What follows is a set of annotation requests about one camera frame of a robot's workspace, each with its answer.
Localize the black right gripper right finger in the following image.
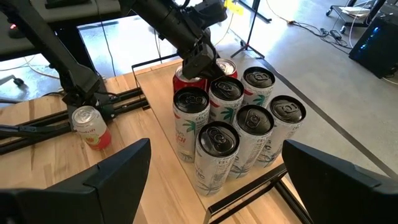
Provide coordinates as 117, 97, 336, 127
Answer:
282, 139, 398, 224

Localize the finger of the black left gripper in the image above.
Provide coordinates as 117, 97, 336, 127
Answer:
182, 57, 225, 80

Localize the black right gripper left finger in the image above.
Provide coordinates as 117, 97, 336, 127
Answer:
0, 138, 152, 224

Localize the black tripod stand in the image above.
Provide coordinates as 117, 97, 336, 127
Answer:
229, 0, 273, 60

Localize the group of dark upright cans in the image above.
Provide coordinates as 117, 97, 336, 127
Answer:
130, 52, 315, 224

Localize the yellow label tag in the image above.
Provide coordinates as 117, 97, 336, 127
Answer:
223, 0, 245, 16

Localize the white and red Spindrift can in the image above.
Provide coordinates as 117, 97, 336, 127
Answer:
71, 105, 112, 151

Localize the black keyboard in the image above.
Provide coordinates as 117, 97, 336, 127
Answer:
45, 0, 93, 9

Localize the black chair caster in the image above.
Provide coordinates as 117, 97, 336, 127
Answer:
0, 73, 25, 88

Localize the rolling cart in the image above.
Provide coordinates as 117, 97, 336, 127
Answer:
325, 0, 388, 35

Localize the black computer mouse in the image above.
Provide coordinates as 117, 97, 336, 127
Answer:
7, 21, 32, 40

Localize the black aluminium mounting frame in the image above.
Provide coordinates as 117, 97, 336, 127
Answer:
0, 86, 152, 156

